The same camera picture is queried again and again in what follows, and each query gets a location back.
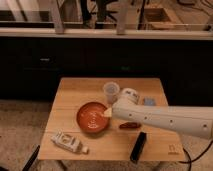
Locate cardboard box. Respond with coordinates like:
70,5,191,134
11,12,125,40
140,7,181,30

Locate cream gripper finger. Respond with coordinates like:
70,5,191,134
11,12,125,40
103,107,113,118

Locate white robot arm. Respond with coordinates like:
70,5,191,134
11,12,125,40
104,88,213,140

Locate wooden table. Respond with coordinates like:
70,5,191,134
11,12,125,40
38,77,185,162

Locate orange ceramic bowl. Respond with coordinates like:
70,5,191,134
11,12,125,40
76,102,110,133

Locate white plastic bottle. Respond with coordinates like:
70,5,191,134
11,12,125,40
51,132,89,154

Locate black cable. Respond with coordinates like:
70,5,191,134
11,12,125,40
179,139,213,171

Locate black rectangular box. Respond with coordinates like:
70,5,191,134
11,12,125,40
130,132,147,163

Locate blue sponge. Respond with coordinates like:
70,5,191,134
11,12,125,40
143,97,156,106

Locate clear plastic cup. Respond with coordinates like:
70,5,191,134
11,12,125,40
103,82,120,104

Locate dark cabinet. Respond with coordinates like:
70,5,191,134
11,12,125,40
0,36,213,106

